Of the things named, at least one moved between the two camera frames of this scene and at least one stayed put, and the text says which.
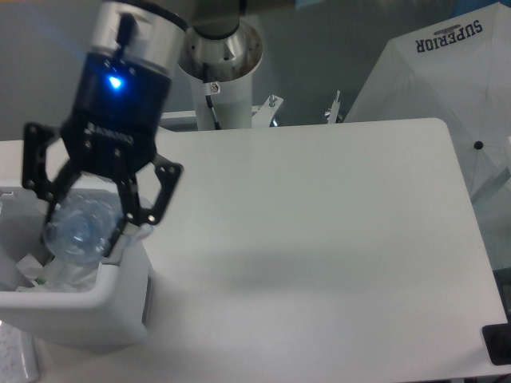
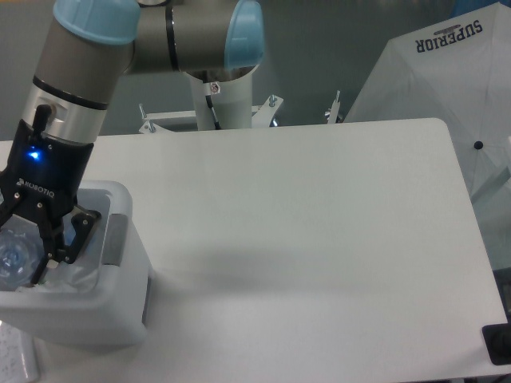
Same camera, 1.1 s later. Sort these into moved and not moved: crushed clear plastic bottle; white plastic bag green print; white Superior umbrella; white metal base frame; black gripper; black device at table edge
Moved: black gripper; crushed clear plastic bottle
Not moved: white Superior umbrella; white plastic bag green print; white metal base frame; black device at table edge
